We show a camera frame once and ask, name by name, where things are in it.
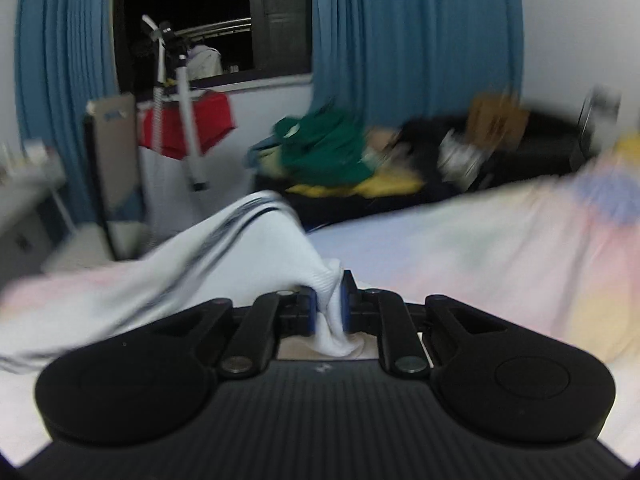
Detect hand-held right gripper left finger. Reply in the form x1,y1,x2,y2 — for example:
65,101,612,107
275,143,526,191
150,285,318,379

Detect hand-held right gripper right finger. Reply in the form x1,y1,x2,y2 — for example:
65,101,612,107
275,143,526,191
340,270,508,380

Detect white pants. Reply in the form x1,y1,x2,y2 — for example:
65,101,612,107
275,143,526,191
0,191,367,376

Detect yellow cloth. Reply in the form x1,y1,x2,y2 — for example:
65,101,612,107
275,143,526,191
286,169,425,199

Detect pastel tie-dye quilt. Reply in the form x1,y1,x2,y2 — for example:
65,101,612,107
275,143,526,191
0,145,640,466

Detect green garment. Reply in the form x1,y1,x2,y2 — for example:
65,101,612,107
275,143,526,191
272,105,374,187

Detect black garment pile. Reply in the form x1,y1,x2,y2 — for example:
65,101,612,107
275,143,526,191
395,119,471,186

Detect white patterned garment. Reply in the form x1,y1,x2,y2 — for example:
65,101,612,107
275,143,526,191
437,130,488,181

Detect red garment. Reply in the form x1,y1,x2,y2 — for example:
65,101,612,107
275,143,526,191
140,92,236,159

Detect garment steamer stand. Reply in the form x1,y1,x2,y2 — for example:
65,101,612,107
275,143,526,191
141,14,209,192

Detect brown paper bag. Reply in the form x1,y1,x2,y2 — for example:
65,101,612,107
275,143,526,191
467,92,530,150

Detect beige backed chair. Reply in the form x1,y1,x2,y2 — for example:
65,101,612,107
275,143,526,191
82,92,145,262

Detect black sofa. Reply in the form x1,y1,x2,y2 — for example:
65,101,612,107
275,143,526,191
300,110,588,233

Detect white hanging garment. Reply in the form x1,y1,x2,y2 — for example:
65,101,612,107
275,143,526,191
187,45,224,81

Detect blue curtain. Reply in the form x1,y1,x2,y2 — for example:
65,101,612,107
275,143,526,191
15,0,122,223
310,0,524,128

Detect white vanity desk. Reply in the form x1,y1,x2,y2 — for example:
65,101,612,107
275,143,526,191
0,140,77,272

